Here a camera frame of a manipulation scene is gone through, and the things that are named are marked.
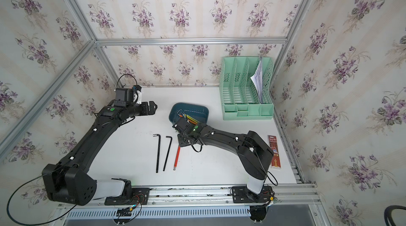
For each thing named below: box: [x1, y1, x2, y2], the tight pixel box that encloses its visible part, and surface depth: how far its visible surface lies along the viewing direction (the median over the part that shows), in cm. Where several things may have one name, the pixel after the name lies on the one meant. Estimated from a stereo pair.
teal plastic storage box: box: [168, 102, 210, 125], surface depth 103 cm
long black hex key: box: [152, 134, 162, 174], surface depth 89 cm
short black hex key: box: [162, 135, 173, 172], surface depth 88 cm
